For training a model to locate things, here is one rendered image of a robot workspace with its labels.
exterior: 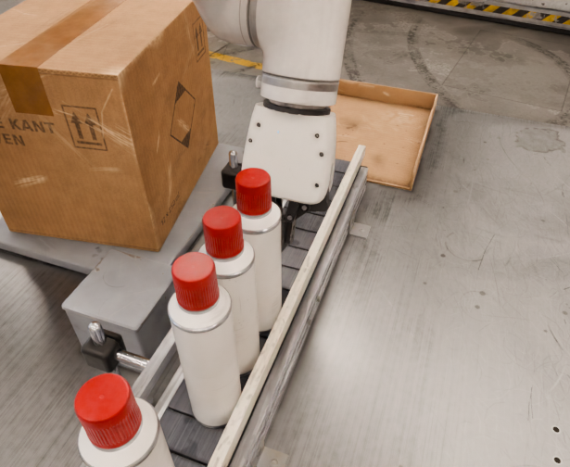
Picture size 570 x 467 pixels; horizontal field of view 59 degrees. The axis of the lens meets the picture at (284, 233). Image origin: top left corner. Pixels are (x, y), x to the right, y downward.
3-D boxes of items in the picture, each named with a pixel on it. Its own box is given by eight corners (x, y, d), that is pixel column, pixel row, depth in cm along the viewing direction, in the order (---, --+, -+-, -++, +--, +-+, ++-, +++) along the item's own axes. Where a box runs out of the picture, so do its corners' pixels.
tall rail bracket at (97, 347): (170, 445, 53) (140, 356, 42) (112, 422, 55) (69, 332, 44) (184, 418, 55) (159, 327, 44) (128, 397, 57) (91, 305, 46)
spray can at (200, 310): (230, 436, 49) (209, 299, 35) (183, 419, 50) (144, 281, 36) (250, 391, 52) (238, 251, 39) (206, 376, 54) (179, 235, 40)
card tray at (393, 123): (411, 191, 86) (415, 171, 83) (271, 161, 93) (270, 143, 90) (434, 110, 107) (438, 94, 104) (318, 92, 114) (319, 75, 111)
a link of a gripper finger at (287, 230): (282, 199, 58) (275, 251, 60) (308, 206, 57) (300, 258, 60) (290, 192, 61) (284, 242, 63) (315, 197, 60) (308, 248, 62)
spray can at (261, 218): (272, 339, 57) (269, 199, 43) (231, 327, 59) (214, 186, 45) (287, 307, 61) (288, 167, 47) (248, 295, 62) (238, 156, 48)
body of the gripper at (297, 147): (241, 91, 53) (234, 192, 57) (335, 107, 50) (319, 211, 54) (267, 85, 59) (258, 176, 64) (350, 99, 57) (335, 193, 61)
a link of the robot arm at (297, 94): (246, 71, 51) (243, 101, 53) (328, 84, 49) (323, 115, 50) (273, 68, 59) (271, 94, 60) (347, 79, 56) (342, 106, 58)
